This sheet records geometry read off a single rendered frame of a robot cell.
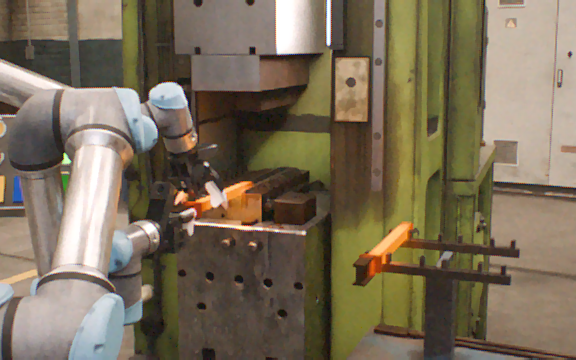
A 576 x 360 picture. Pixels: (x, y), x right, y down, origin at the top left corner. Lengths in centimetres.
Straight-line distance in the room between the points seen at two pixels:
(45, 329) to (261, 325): 105
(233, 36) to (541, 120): 540
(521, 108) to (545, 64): 44
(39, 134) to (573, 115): 613
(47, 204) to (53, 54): 979
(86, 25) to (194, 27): 870
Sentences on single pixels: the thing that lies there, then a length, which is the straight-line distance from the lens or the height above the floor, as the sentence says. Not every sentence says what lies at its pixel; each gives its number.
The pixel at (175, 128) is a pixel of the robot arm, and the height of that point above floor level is 121.
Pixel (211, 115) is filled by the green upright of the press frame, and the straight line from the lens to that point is 232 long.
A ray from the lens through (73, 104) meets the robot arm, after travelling 134.
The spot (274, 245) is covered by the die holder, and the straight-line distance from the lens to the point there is 197.
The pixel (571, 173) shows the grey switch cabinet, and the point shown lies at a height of 23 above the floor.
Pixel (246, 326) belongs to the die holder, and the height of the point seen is 63.
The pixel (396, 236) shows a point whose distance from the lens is 176.
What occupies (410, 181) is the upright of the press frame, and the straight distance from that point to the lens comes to 205.
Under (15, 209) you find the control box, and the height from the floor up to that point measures 96.
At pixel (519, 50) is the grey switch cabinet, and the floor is 132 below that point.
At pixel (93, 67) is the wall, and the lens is 1067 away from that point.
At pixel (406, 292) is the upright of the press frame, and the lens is 213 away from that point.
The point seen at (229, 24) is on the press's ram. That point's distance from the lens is 201.
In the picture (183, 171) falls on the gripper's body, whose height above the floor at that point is 110.
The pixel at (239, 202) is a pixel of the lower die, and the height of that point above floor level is 97.
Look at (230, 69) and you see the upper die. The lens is 201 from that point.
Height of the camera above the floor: 139
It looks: 10 degrees down
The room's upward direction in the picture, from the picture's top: straight up
